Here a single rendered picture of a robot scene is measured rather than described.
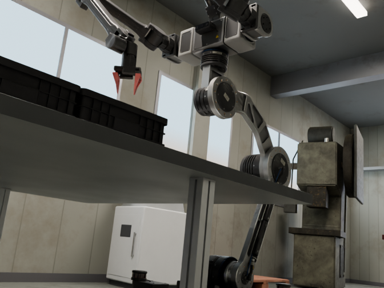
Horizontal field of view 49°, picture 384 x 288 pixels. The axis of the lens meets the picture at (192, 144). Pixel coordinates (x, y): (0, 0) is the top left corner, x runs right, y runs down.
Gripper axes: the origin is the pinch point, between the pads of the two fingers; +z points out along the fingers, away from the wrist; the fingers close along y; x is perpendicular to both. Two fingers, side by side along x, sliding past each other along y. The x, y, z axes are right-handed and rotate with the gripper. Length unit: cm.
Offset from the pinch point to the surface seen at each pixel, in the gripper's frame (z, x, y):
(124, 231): 46, 276, -30
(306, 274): 89, 491, 216
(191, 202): 43, -21, 27
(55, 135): 34, -61, -5
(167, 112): -105, 353, 0
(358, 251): 49, 764, 412
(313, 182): -50, 492, 229
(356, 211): -36, 767, 412
